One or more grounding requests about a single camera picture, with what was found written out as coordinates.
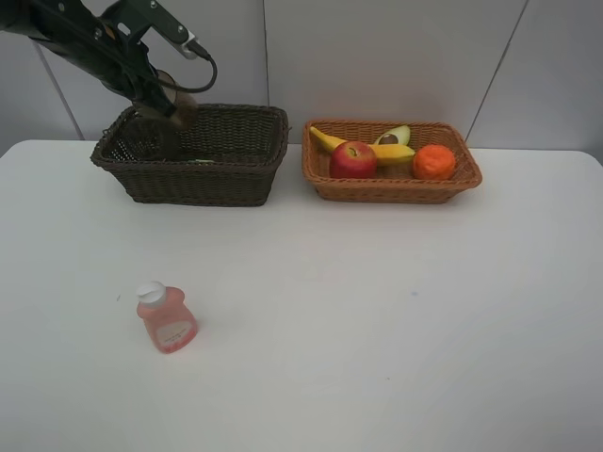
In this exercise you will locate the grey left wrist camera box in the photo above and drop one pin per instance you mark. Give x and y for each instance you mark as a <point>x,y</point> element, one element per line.
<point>133,18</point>

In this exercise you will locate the light orange wicker basket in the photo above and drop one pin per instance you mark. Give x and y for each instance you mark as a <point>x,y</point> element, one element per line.
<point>394,184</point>

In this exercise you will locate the peeled orange tangerine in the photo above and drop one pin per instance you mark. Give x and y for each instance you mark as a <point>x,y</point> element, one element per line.
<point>434,162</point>

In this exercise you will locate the purple translucent plastic cup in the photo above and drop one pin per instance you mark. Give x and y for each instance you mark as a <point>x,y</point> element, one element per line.
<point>153,140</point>

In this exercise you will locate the yellow banana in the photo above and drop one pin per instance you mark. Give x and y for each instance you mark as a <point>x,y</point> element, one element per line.
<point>387,155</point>

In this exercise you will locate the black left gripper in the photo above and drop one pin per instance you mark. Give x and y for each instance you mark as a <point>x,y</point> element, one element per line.
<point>125,70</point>

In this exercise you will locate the dark brown wicker basket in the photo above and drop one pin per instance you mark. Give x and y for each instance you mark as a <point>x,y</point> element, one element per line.
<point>247,142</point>

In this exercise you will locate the pink liquid bottle white cap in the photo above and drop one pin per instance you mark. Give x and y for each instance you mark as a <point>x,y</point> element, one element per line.
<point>168,321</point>

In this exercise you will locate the halved avocado with pit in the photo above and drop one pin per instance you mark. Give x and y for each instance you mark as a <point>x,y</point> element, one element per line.
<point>398,135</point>

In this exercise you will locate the brown translucent plastic cup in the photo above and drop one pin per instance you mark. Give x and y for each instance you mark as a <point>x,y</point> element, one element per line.
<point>185,114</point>

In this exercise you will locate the red apple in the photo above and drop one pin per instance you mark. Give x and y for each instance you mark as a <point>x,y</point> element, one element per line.
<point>353,160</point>

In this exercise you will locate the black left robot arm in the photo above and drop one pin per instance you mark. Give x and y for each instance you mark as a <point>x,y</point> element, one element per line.
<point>59,26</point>

